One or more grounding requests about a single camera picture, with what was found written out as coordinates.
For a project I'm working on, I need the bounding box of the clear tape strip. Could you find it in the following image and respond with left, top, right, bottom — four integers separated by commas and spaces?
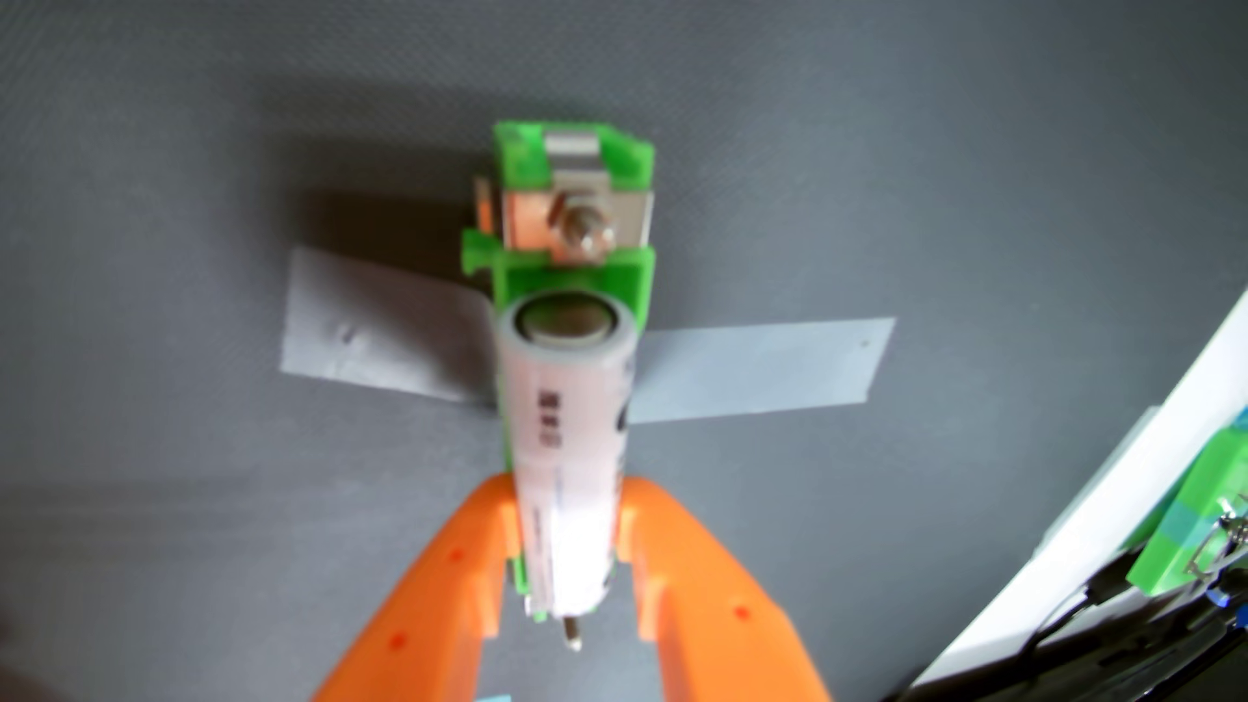
281, 246, 896, 426

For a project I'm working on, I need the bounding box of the green printed switch box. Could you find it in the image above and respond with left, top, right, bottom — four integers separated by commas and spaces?
1126, 429, 1248, 598

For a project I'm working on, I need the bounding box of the black plug cable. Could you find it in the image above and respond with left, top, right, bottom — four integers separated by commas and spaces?
1014, 575, 1132, 664

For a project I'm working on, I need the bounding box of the white cylindrical battery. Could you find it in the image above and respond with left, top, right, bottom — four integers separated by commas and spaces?
492, 291, 640, 618

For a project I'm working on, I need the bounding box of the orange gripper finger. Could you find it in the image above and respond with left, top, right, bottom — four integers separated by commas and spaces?
314, 474, 524, 702
618, 476, 833, 702

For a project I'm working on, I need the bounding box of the dark grey mat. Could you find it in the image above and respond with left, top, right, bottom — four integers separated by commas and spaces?
0, 0, 1248, 702

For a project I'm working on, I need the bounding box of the green battery holder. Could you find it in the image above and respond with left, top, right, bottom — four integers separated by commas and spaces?
460, 121, 657, 653

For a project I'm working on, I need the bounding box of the black laptop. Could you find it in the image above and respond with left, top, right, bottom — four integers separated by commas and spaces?
882, 585, 1248, 702

